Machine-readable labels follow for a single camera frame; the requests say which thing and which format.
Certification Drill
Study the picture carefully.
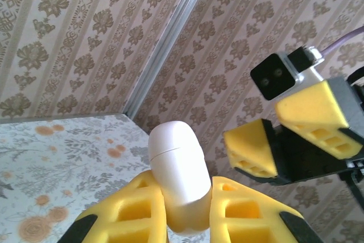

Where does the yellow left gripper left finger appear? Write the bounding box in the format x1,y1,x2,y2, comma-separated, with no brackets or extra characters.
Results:
56,171,169,243

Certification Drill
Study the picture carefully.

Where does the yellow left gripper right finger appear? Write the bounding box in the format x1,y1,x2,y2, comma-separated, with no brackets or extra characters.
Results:
209,176,324,243

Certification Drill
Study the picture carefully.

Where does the white earbud charging case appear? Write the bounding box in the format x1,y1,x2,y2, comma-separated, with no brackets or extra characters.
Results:
148,120,213,237

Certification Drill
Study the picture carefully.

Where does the aluminium frame post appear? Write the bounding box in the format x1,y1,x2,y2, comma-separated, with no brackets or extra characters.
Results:
124,0,214,118

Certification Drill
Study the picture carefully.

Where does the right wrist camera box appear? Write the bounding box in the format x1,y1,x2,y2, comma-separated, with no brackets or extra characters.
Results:
250,45,325,101

